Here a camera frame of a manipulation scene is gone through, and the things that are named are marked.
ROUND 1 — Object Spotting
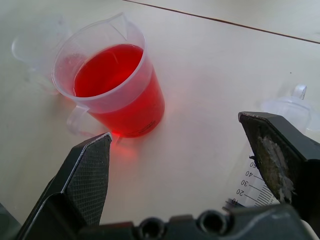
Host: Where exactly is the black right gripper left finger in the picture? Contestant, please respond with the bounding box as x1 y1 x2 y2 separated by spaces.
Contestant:
15 132 113 240

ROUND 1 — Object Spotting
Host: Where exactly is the beaker with red liquid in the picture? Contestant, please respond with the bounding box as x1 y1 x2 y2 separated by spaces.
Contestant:
51 12 166 138

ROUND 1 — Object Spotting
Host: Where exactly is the clear plastic beaker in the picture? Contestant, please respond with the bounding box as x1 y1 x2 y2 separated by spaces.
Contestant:
11 14 73 96

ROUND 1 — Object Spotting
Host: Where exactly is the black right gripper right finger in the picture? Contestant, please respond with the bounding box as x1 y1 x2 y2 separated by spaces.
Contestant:
238 111 320 227

